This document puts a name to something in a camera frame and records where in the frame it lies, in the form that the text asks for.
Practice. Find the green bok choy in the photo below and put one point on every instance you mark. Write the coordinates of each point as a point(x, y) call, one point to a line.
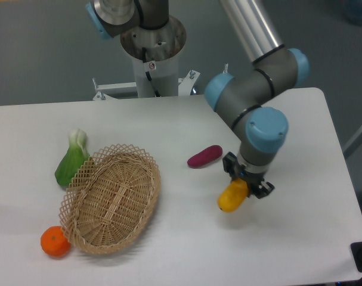
point(76, 155)

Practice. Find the white frame leg right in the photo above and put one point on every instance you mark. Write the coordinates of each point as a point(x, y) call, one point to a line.
point(353, 143)

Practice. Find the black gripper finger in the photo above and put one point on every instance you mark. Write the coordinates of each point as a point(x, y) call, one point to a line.
point(261, 188)
point(229, 162)

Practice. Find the white base bracket frame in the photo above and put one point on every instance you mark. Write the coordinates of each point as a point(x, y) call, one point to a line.
point(186, 87)

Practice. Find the purple sweet potato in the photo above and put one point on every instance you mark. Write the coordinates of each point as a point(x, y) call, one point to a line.
point(205, 157)

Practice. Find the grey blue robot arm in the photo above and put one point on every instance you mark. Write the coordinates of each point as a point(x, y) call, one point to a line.
point(153, 39)

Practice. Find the woven wicker basket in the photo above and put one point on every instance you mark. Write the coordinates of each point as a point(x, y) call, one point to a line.
point(110, 199)

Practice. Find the yellow mango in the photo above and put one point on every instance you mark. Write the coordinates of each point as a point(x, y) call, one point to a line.
point(233, 196)

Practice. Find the orange tangerine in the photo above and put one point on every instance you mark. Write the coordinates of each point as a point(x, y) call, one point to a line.
point(54, 243)

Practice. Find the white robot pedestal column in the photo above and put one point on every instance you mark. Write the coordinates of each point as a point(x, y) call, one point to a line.
point(156, 78)

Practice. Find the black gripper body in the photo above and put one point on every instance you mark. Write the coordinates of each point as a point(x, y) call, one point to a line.
point(250, 173)

